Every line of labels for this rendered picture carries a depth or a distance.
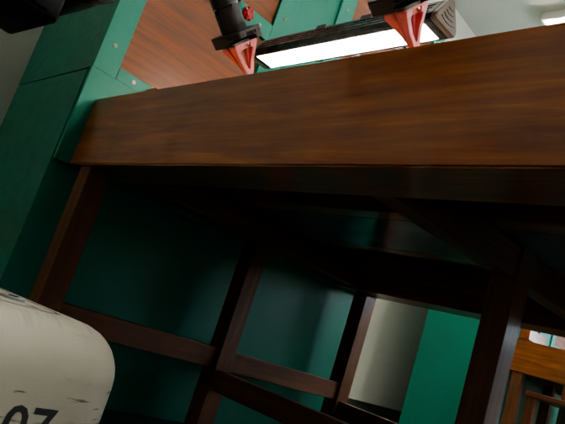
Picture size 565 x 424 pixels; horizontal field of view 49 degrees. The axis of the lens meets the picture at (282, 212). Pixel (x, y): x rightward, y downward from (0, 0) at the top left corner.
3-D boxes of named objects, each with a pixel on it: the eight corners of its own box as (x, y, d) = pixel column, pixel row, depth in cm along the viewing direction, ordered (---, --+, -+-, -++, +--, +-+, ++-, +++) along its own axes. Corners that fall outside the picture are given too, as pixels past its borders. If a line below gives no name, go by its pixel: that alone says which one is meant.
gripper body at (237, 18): (234, 38, 139) (222, 6, 136) (262, 31, 132) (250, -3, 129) (213, 48, 135) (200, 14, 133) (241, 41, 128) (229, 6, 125)
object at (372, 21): (435, 18, 127) (445, -13, 128) (246, 55, 173) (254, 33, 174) (455, 39, 132) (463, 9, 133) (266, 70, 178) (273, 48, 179)
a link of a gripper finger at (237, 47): (247, 71, 142) (233, 32, 139) (267, 68, 137) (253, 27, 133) (226, 82, 138) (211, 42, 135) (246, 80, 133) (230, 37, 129)
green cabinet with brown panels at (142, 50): (92, 65, 159) (213, -226, 178) (17, 85, 200) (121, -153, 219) (389, 238, 247) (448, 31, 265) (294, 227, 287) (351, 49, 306)
